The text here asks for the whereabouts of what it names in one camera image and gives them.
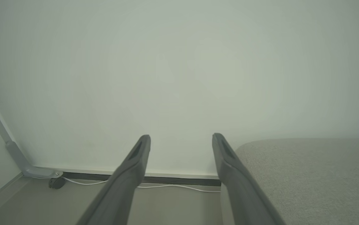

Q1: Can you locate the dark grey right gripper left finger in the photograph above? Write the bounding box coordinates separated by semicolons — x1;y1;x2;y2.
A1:
76;135;152;225

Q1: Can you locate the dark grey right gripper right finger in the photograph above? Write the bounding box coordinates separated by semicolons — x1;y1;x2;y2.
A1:
212;133;287;225

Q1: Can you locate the black and white baseboard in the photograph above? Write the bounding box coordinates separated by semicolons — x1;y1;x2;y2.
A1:
32;166;222;187

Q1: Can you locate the black caster wheel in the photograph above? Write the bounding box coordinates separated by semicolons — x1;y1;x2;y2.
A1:
48;177;66;190

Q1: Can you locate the grey fabric sofa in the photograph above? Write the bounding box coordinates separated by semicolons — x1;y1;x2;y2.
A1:
220;137;359;225

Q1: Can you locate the white floor cable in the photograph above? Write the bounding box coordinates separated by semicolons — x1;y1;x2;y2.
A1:
61;176;221;193

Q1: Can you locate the grey metal frame leg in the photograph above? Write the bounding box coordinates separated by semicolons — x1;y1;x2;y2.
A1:
0;78;63;179

